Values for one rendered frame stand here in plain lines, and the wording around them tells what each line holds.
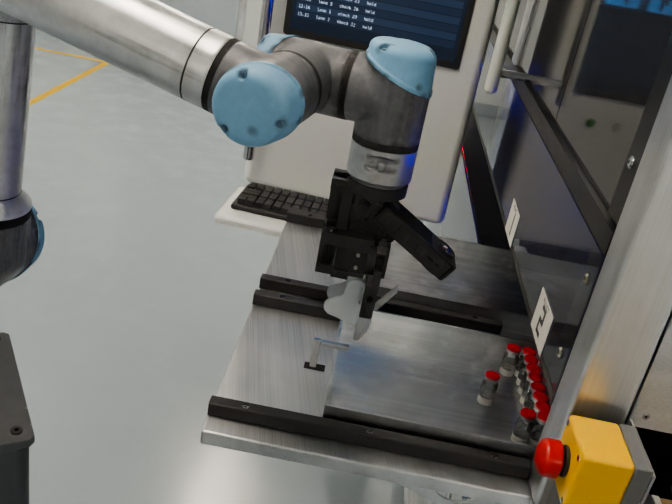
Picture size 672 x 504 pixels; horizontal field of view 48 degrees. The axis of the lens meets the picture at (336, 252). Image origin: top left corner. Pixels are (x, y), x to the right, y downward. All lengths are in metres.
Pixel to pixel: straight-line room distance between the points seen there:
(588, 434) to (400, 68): 0.42
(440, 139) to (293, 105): 1.09
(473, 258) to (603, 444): 0.74
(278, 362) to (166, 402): 1.36
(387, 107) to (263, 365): 0.43
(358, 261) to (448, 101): 0.92
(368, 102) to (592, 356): 0.36
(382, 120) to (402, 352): 0.45
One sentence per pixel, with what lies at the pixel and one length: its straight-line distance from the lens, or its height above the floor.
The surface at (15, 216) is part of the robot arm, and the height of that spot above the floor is 1.02.
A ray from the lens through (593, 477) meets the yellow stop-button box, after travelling 0.82.
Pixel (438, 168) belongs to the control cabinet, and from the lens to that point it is 1.79.
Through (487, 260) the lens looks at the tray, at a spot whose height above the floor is 0.89.
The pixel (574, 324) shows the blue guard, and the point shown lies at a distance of 0.91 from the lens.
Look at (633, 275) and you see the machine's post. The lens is 0.81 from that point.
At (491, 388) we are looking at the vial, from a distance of 1.07.
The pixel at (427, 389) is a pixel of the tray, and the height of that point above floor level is 0.88.
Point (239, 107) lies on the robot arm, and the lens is 0.70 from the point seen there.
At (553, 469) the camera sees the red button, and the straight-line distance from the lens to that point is 0.83.
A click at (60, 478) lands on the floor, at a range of 2.18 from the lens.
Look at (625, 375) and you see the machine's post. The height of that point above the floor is 1.08.
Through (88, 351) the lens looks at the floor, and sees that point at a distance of 2.63.
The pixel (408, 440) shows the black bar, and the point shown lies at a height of 0.90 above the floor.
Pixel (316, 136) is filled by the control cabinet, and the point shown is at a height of 0.95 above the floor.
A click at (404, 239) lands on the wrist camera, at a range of 0.87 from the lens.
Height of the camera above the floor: 1.49
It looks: 25 degrees down
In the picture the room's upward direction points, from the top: 11 degrees clockwise
